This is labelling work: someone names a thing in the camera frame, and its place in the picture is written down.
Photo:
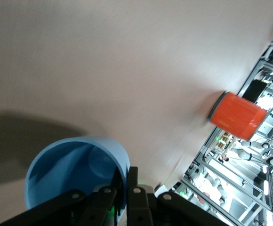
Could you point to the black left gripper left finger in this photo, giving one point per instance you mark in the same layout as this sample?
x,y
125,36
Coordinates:
x,y
98,207

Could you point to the brown table cloth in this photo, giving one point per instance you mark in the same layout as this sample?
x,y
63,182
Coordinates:
x,y
103,70

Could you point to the light blue plastic cup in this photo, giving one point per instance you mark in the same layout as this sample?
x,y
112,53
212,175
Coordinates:
x,y
63,164

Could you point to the aluminium table frame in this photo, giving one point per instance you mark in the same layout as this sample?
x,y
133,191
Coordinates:
x,y
247,195

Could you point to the orange can with silver lid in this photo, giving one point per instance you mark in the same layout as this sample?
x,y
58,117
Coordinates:
x,y
237,117

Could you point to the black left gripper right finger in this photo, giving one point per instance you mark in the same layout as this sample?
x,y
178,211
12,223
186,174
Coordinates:
x,y
138,207

